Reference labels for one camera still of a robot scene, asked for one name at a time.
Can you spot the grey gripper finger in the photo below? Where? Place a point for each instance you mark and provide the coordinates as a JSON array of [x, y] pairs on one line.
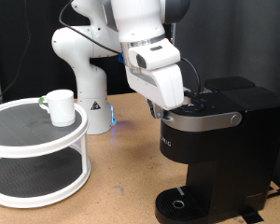
[[160, 113], [151, 109]]

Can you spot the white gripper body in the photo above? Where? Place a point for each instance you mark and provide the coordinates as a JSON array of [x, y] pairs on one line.
[[158, 87]]

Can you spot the white mug with green mark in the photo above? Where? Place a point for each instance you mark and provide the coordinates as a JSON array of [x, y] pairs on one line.
[[63, 109]]

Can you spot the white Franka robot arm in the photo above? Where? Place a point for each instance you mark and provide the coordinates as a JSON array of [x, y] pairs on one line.
[[93, 87]]

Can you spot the black Keurig water tank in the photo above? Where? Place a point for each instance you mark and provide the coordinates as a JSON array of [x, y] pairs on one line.
[[228, 83]]

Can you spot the black Keurig coffee machine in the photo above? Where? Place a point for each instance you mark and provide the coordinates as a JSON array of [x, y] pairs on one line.
[[239, 149]]

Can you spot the black slotted drip tray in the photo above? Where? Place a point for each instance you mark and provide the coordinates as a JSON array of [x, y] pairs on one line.
[[168, 199]]

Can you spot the black curtain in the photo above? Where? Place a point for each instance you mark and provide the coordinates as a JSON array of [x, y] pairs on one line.
[[31, 62]]

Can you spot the white two-tier turntable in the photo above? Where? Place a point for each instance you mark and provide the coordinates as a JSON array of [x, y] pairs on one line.
[[21, 127]]

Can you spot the black tape strip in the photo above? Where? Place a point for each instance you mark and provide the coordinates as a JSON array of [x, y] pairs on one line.
[[252, 215]]

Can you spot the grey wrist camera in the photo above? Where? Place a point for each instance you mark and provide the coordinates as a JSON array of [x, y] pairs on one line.
[[188, 96]]

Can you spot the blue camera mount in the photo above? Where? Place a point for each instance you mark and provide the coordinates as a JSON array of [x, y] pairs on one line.
[[121, 58]]

